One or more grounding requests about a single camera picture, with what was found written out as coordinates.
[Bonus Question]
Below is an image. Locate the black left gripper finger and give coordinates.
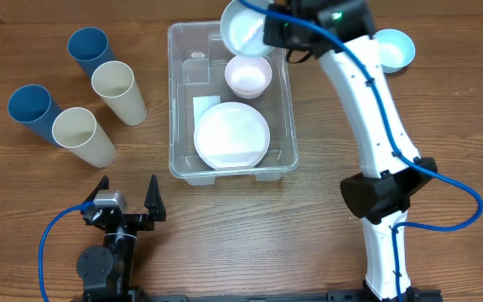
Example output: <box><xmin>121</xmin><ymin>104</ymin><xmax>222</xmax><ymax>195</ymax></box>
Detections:
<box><xmin>144</xmin><ymin>174</ymin><xmax>166</xmax><ymax>221</ymax></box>
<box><xmin>85</xmin><ymin>175</ymin><xmax>109</xmax><ymax>202</ymax></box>

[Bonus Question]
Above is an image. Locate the pink bowl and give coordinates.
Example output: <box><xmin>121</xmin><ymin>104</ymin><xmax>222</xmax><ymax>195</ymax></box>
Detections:
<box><xmin>224</xmin><ymin>55</ymin><xmax>273</xmax><ymax>99</ymax></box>

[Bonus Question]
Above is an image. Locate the light blue bowl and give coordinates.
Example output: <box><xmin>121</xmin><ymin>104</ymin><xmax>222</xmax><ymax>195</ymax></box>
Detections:
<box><xmin>374</xmin><ymin>29</ymin><xmax>416</xmax><ymax>74</ymax></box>

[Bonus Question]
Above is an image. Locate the pink plate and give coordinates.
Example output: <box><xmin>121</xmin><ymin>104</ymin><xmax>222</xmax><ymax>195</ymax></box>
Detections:
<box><xmin>194</xmin><ymin>102</ymin><xmax>271</xmax><ymax>169</ymax></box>

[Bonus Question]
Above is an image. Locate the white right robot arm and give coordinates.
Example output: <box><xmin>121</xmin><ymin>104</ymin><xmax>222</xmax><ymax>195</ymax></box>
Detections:
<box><xmin>263</xmin><ymin>1</ymin><xmax>442</xmax><ymax>301</ymax></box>

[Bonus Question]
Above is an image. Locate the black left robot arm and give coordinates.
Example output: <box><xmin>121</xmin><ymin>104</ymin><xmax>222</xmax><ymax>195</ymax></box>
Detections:
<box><xmin>76</xmin><ymin>175</ymin><xmax>166</xmax><ymax>302</ymax></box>

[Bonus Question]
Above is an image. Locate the beige cup front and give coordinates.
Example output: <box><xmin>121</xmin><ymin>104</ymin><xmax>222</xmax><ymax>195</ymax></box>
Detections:
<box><xmin>52</xmin><ymin>107</ymin><xmax>117</xmax><ymax>168</ymax></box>

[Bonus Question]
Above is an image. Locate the beige cup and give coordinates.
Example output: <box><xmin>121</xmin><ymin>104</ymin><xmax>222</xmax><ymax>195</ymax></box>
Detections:
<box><xmin>91</xmin><ymin>60</ymin><xmax>148</xmax><ymax>126</ymax></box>
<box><xmin>52</xmin><ymin>107</ymin><xmax>117</xmax><ymax>168</ymax></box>

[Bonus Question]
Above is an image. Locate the beige cup rear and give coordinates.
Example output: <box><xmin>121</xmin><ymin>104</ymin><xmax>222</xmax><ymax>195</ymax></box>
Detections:
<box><xmin>91</xmin><ymin>60</ymin><xmax>148</xmax><ymax>126</ymax></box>

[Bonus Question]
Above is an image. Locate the clear plastic storage bin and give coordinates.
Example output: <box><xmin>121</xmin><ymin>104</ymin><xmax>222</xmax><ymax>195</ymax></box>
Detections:
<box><xmin>168</xmin><ymin>21</ymin><xmax>299</xmax><ymax>186</ymax></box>

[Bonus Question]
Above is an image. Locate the dark blue cup front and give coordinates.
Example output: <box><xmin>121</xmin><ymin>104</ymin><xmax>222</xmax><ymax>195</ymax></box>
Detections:
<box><xmin>8</xmin><ymin>84</ymin><xmax>62</xmax><ymax>148</ymax></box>

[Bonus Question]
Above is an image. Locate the dark blue cup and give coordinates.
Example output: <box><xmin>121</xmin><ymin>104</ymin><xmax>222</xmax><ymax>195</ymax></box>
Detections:
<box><xmin>67</xmin><ymin>27</ymin><xmax>116</xmax><ymax>77</ymax></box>
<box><xmin>8</xmin><ymin>84</ymin><xmax>62</xmax><ymax>148</ymax></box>

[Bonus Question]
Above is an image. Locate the dark blue cup rear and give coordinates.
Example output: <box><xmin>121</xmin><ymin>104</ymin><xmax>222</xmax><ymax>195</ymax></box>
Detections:
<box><xmin>67</xmin><ymin>27</ymin><xmax>116</xmax><ymax>77</ymax></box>

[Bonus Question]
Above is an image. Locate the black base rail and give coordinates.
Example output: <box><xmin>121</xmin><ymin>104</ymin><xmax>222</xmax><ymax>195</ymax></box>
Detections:
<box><xmin>148</xmin><ymin>288</ymin><xmax>443</xmax><ymax>302</ymax></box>

